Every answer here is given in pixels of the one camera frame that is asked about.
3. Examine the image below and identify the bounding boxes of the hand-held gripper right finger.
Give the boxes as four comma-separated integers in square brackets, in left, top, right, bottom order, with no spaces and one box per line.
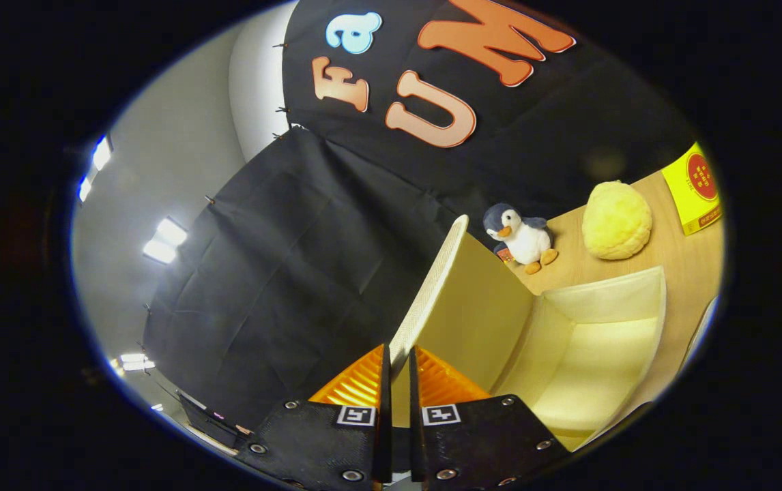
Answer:
[408,345,570,489]

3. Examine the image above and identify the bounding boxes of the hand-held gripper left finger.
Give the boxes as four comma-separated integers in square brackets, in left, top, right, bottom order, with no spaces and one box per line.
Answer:
[234,343,393,489]

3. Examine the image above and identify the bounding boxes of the beige fabric storage box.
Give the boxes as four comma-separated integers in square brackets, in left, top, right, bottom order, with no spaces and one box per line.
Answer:
[388,214,667,453]

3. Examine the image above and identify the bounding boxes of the penguin plush toy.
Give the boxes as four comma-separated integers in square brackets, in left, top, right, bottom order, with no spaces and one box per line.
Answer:
[482,203,560,276]

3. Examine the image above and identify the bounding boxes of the yellow fuzzy plush ball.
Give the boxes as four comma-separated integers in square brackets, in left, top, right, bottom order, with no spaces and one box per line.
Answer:
[581,180,654,261]

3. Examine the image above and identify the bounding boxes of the yellow book red circle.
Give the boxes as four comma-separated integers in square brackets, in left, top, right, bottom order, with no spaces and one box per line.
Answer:
[661,141,724,237]

